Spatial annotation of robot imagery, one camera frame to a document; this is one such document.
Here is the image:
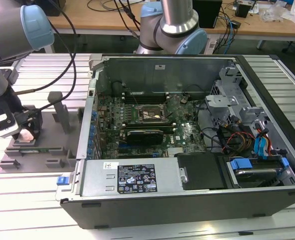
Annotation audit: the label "red yellow black wire bundle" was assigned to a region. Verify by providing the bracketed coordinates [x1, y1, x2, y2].
[218, 124, 257, 154]

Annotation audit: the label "black plastic shroud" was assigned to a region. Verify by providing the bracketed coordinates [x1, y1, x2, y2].
[174, 152, 229, 191]

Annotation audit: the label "black RAM slot bank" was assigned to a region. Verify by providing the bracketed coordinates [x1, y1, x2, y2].
[122, 91, 170, 105]
[121, 120, 176, 133]

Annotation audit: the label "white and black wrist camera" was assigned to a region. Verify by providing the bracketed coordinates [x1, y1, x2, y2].
[0, 106, 21, 139]

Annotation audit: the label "blue data wire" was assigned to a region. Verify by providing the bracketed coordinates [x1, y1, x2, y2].
[253, 134, 269, 160]

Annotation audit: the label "blue hanging cable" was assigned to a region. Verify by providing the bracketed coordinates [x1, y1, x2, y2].
[222, 11, 236, 55]

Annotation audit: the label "green motherboard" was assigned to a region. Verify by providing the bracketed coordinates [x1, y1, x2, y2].
[92, 93, 208, 160]

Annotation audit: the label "small black cube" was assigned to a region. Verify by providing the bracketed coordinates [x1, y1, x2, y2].
[234, 2, 251, 18]

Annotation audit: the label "silver chipset heatsink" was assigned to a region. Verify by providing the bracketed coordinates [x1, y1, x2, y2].
[167, 147, 186, 157]

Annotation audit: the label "hard disk in blue carrier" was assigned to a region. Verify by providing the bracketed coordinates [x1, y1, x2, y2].
[226, 156, 290, 189]

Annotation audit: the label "silver drive cage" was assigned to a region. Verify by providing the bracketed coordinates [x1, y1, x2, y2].
[204, 94, 240, 131]

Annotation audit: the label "silver CPU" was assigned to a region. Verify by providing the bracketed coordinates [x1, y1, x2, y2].
[17, 128, 35, 142]

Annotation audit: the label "silver metal bracket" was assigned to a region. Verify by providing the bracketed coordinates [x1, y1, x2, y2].
[213, 65, 247, 97]

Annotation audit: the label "black round motherboard part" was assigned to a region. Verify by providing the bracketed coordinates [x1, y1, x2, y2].
[111, 81, 125, 97]

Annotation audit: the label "long wooden desk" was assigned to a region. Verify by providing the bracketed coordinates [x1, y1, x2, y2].
[46, 0, 295, 55]

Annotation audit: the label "clear plastic bags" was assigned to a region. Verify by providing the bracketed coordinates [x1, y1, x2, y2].
[261, 3, 292, 22]

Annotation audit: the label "thin metal locking lever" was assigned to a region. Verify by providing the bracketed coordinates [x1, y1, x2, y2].
[165, 109, 181, 119]

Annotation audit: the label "silver power supply unit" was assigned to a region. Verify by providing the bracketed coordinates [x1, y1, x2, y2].
[79, 157, 185, 197]

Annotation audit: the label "orange wire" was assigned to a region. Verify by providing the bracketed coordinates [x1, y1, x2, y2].
[263, 127, 273, 156]

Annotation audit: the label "thin black wire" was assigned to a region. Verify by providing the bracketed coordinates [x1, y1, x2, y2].
[196, 99, 225, 152]

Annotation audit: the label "black PC case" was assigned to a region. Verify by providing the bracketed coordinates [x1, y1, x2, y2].
[54, 53, 295, 230]

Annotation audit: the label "green RAM stick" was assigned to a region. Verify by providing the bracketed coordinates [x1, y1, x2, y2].
[18, 147, 51, 154]

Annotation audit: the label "large black box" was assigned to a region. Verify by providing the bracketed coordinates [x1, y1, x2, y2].
[48, 0, 66, 17]

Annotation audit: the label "grey parts rack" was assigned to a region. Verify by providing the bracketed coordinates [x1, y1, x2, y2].
[0, 91, 86, 175]

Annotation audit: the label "CPU socket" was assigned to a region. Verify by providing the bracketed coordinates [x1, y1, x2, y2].
[136, 103, 168, 123]

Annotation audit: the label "black graphics card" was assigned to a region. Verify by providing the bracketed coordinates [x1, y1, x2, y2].
[125, 128, 165, 146]

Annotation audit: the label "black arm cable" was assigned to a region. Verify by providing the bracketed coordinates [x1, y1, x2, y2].
[13, 0, 80, 121]

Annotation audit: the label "grey case handle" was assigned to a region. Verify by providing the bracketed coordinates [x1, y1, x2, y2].
[88, 53, 105, 72]

